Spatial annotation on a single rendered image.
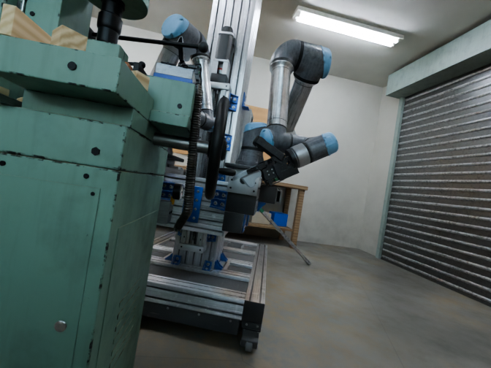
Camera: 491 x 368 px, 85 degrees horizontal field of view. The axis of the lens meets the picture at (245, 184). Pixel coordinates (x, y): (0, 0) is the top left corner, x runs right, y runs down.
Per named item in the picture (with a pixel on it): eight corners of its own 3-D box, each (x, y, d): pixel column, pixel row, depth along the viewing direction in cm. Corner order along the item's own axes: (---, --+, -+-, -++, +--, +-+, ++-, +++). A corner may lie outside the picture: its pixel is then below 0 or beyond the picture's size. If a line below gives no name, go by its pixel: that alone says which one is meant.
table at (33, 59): (172, 102, 46) (178, 68, 46) (-21, 66, 43) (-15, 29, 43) (198, 147, 106) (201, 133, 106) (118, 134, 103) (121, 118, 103)
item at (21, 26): (10, 35, 44) (15, 5, 44) (-3, 33, 43) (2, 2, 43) (130, 120, 103) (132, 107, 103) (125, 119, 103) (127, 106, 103)
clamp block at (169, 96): (189, 117, 69) (195, 82, 69) (135, 107, 67) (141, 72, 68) (194, 128, 84) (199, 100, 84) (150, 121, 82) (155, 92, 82)
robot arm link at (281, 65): (275, 25, 104) (264, 142, 91) (302, 33, 106) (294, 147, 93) (267, 47, 115) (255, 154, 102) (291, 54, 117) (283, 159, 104)
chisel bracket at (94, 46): (115, 76, 70) (120, 44, 70) (58, 65, 69) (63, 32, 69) (125, 86, 78) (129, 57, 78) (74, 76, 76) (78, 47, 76)
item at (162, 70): (191, 84, 70) (195, 63, 70) (148, 75, 69) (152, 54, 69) (196, 99, 83) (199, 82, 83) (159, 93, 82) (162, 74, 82)
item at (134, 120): (131, 127, 55) (134, 108, 55) (20, 108, 53) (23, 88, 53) (167, 150, 95) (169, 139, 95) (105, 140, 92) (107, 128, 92)
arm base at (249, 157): (237, 166, 147) (240, 148, 147) (264, 170, 145) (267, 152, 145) (233, 163, 131) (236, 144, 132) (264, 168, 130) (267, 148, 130)
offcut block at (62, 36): (84, 60, 49) (88, 37, 49) (58, 48, 46) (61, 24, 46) (74, 63, 52) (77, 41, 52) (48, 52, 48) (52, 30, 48)
